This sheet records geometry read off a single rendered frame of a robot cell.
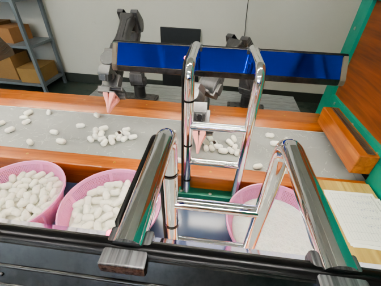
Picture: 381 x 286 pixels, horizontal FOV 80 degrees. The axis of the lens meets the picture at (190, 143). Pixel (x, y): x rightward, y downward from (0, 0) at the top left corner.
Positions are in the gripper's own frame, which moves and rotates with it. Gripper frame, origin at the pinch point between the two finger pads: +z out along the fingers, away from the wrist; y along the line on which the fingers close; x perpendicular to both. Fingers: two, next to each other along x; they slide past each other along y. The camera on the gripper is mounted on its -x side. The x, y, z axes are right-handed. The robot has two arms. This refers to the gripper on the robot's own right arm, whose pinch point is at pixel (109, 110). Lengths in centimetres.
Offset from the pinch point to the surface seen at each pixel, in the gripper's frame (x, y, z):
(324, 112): 1, 84, -8
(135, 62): -29.0, 18.4, -4.8
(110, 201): -18.2, 14.0, 33.0
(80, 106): 11.6, -19.2, -4.8
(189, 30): 133, 9, -143
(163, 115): 11.6, 19.4, -3.9
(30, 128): 1.7, -31.9, 9.7
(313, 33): 129, 140, -146
